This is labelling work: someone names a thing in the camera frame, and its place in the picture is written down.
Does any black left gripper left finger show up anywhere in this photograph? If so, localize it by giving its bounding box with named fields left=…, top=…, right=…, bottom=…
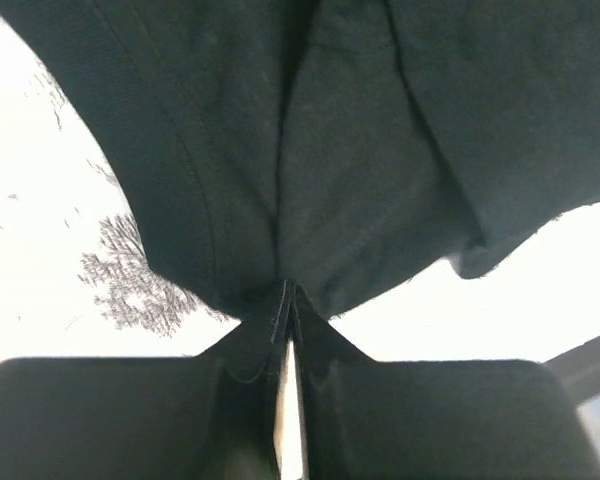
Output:
left=0, top=282, right=291, bottom=479

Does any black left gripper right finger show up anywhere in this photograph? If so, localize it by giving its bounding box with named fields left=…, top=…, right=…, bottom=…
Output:
left=291, top=289, right=600, bottom=479

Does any black t shirt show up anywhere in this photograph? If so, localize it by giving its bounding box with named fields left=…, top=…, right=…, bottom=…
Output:
left=0, top=1, right=600, bottom=317

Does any floral table mat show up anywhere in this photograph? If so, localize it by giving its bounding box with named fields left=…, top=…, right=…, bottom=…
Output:
left=0, top=0, right=600, bottom=480

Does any aluminium frame rail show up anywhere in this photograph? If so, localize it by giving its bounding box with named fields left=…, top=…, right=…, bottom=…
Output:
left=544, top=336, right=600, bottom=404

